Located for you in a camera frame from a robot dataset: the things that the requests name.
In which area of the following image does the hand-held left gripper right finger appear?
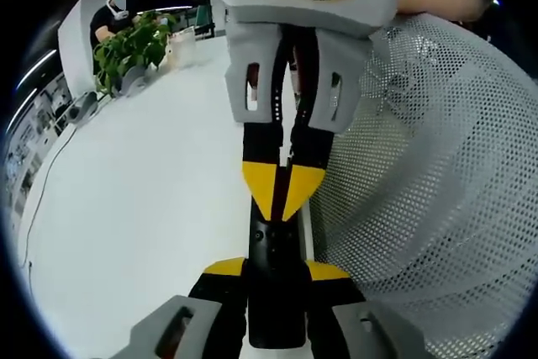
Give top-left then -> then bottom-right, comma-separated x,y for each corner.
303,260 -> 428,359

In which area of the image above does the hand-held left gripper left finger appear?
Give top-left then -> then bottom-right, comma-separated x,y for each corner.
113,256 -> 248,359

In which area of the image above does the black remote control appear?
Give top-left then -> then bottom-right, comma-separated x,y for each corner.
245,197 -> 311,350

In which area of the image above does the green chair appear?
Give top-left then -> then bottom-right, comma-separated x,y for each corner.
195,3 -> 216,40

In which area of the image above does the clear plastic container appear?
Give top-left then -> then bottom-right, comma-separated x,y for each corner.
166,25 -> 198,69

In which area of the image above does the white perforated mesh basket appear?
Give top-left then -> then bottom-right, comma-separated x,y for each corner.
310,12 -> 538,359

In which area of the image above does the green potted plant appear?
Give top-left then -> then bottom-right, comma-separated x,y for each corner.
92,12 -> 178,98

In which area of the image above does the long grey cable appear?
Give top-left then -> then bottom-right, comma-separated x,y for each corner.
16,123 -> 82,268

